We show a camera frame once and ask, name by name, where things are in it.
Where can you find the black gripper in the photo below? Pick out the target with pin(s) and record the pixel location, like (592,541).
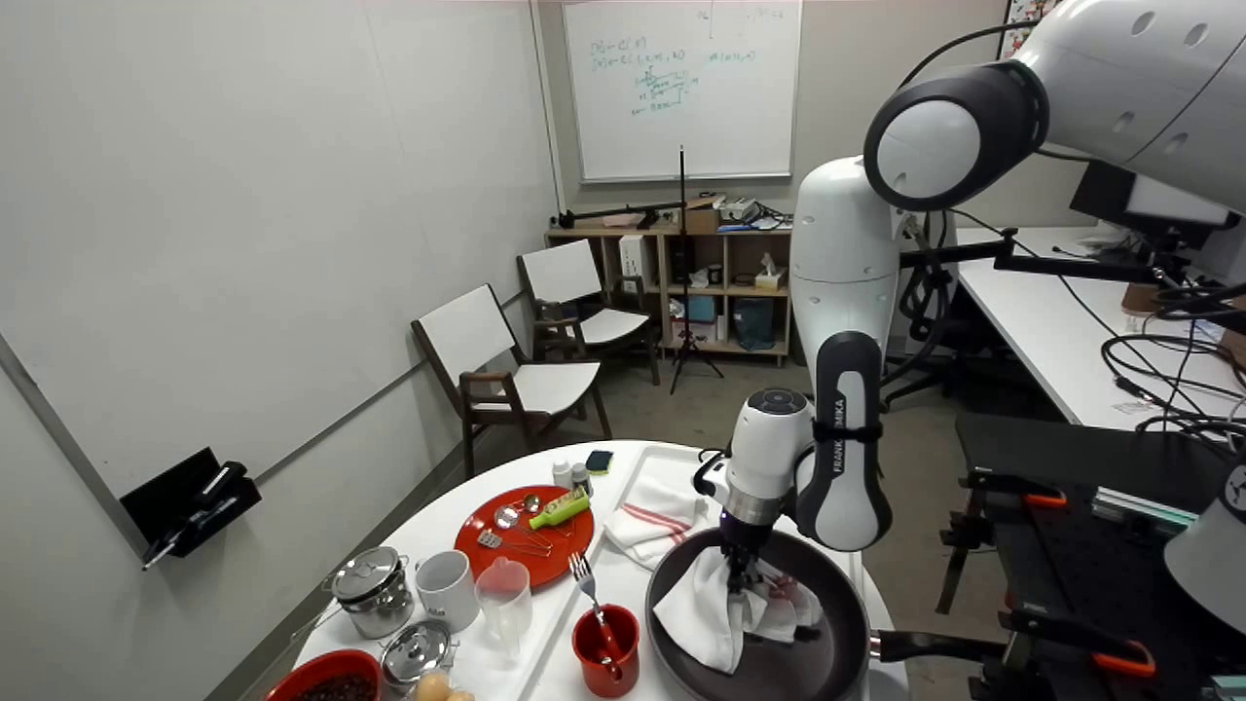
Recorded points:
(750,546)

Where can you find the white towel with red stripes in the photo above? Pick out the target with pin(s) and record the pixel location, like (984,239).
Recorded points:
(665,493)
(704,610)

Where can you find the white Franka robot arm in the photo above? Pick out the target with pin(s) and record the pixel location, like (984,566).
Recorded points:
(842,258)

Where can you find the dark nonstick frying pan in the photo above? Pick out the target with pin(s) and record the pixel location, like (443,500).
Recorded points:
(780,665)

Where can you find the black and green sponge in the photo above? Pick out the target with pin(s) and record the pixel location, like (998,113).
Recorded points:
(598,461)

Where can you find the grey shaker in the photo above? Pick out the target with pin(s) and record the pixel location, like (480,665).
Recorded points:
(580,478)

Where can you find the white shaker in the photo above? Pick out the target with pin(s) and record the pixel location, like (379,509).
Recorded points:
(562,478)

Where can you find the red round plate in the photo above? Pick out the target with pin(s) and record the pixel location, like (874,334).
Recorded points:
(526,549)

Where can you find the small round metal piece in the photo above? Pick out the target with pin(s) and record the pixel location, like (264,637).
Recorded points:
(530,505)

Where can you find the clear plastic cup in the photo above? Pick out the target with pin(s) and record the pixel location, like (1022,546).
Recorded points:
(502,606)

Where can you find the grey rectangular metal piece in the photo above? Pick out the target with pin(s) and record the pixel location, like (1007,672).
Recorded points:
(488,539)

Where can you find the white folding chair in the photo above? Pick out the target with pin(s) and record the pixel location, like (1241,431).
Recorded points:
(565,273)
(549,387)

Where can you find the white mug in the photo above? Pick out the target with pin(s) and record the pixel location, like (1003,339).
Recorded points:
(449,588)

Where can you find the black office chair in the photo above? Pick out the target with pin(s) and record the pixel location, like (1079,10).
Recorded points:
(939,335)

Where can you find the black work table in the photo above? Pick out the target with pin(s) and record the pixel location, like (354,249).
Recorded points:
(1075,571)

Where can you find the small round steel container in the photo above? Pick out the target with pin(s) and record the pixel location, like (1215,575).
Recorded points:
(419,652)

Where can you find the black tripod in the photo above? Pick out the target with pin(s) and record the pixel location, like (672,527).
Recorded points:
(683,258)

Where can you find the wooden shelf unit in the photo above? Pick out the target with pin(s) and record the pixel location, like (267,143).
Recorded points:
(705,236)

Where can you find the steel jar with lid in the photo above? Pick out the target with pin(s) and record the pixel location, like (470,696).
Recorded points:
(370,588)

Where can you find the white office desk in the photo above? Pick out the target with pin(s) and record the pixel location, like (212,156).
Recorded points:
(1037,326)

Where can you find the teal box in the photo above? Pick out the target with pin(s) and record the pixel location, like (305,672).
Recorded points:
(1142,509)

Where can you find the long black rod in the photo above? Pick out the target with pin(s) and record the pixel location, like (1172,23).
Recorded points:
(610,210)

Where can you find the red bowl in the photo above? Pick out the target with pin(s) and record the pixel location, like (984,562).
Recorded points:
(325,682)

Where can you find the black computer monitor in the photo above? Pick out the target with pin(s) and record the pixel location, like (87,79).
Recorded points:
(1172,200)

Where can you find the wall whiteboard with green writing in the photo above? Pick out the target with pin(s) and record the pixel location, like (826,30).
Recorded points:
(704,119)

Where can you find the black wall holder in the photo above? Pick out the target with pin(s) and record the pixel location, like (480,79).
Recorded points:
(168,500)

